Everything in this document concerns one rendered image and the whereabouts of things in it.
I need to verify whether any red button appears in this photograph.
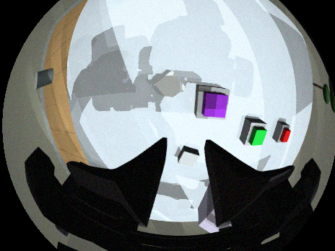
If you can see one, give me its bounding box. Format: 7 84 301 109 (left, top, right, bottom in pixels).
272 120 291 143

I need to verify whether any purple button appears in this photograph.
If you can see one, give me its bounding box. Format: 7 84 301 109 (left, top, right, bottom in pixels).
194 84 230 120

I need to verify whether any green button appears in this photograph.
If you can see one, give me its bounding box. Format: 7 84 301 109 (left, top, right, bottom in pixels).
240 117 267 146

